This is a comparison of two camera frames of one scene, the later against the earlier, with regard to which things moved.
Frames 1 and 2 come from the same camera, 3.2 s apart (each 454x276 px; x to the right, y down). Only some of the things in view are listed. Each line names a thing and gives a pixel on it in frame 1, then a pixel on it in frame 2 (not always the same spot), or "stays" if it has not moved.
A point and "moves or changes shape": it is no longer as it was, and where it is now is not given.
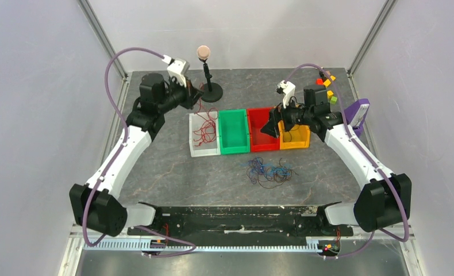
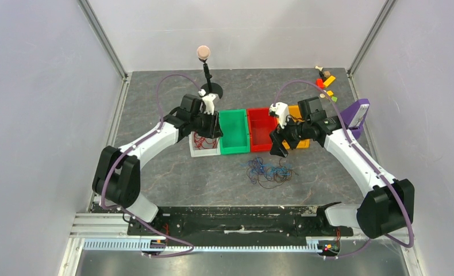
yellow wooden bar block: (327, 81) stays
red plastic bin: (259, 141) stays
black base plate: (241, 226) stays
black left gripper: (191, 95) → (214, 130)
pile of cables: (258, 172) stays
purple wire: (256, 171) stays
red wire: (208, 131) moves or changes shape
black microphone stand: (212, 92) stays
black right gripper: (281, 118) → (283, 135)
